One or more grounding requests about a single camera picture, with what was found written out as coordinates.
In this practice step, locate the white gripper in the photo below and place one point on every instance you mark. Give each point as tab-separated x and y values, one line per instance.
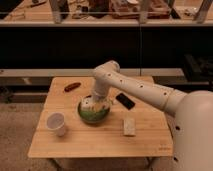
94	103

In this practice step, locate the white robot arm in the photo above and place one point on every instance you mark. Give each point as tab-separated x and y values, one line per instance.
193	113

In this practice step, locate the green ceramic bowl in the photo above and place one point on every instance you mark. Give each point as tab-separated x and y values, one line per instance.
91	111

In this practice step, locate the beige sponge block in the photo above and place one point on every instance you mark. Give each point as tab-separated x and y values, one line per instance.
129	127

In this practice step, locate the white paper cup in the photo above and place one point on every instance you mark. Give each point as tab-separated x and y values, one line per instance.
56	123

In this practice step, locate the wooden folding table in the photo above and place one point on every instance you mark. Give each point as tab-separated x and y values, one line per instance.
105	140

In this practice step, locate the background shelf unit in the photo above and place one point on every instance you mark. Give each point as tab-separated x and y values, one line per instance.
171	40

